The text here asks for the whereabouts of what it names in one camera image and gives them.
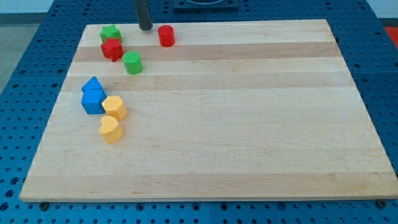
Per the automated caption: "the blue triangle block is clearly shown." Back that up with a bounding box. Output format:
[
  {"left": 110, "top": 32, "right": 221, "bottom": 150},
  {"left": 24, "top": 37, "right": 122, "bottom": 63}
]
[{"left": 81, "top": 76, "right": 103, "bottom": 92}]

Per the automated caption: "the green cylinder block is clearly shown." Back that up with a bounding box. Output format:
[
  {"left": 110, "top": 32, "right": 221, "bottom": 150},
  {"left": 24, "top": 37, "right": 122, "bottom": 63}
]
[{"left": 122, "top": 51, "right": 144, "bottom": 75}]

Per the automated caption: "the yellow heart block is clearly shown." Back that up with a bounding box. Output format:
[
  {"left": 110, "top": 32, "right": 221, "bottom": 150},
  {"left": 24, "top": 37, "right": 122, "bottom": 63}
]
[{"left": 99, "top": 115, "right": 124, "bottom": 144}]

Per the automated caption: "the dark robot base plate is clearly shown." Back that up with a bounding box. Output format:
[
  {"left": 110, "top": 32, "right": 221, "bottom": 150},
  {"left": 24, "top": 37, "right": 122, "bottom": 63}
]
[{"left": 172, "top": 0, "right": 239, "bottom": 11}]

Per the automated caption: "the blue cube block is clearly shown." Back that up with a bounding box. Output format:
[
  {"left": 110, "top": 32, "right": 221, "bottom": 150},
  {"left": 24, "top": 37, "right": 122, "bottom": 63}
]
[{"left": 81, "top": 89, "right": 106, "bottom": 114}]

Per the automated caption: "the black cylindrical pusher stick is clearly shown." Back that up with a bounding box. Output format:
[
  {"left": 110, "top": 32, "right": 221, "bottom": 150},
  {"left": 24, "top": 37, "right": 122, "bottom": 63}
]
[{"left": 134, "top": 0, "right": 153, "bottom": 31}]

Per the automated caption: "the red star block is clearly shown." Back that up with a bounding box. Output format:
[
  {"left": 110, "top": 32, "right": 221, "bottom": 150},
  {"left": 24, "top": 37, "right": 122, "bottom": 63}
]
[{"left": 101, "top": 38, "right": 124, "bottom": 62}]

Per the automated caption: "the wooden board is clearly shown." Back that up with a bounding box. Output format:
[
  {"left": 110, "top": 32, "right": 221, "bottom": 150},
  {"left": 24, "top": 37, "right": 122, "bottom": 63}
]
[{"left": 20, "top": 19, "right": 397, "bottom": 202}]

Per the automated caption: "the red cylinder block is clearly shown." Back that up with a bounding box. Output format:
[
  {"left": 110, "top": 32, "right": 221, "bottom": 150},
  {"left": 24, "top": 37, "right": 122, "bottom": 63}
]
[{"left": 157, "top": 25, "right": 175, "bottom": 47}]

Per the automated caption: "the yellow hexagon block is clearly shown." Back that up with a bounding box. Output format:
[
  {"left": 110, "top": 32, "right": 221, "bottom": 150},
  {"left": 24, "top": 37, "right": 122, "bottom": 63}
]
[{"left": 101, "top": 95, "right": 127, "bottom": 121}]

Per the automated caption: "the green star block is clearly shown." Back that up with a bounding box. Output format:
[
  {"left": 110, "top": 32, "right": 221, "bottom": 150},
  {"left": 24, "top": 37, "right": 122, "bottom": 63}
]
[{"left": 99, "top": 24, "right": 123, "bottom": 43}]

